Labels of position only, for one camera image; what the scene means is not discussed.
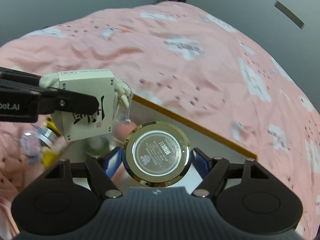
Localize grey wall strip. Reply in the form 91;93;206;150
274;1;304;29

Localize pink printed duvet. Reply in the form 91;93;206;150
1;2;319;239

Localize clear cylinder with pink ball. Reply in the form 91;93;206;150
114;121;137;141

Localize orange open cardboard box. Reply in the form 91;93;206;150
60;93;258;196

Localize grey white cream jar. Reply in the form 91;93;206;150
20;126;58;157

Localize pink tube orange cap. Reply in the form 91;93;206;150
112;164;131;189

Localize cream drawstring pouch with card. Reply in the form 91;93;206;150
40;69;133;142

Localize green spray bottle white cap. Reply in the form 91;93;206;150
84;135;109;157

